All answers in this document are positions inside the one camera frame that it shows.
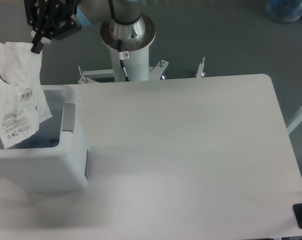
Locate white pedestal base frame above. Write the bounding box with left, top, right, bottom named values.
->
left=77, top=56, right=207, bottom=84

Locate clear plastic bag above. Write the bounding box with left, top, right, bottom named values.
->
left=0, top=42, right=52, bottom=149

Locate white plastic trash can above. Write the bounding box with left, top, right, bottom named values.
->
left=0, top=85, right=90, bottom=192

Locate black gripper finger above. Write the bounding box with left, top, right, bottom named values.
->
left=30, top=0, right=63, bottom=54
left=24, top=0, right=51, bottom=45

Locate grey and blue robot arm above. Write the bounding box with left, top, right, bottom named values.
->
left=23, top=0, right=141, bottom=54

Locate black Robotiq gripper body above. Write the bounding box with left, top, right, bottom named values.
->
left=50, top=0, right=82, bottom=40

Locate blue plastic bag on floor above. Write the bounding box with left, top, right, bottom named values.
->
left=265, top=0, right=302, bottom=24

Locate trash inside can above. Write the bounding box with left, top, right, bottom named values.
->
left=14, top=137, right=59, bottom=149

